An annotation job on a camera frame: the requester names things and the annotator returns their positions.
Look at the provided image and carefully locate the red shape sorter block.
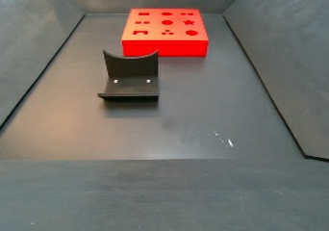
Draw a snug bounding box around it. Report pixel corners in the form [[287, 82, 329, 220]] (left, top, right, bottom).
[[120, 8, 209, 57]]

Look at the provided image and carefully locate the black curved holder stand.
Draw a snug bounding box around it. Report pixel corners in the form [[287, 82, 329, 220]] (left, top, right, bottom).
[[98, 51, 159, 100]]

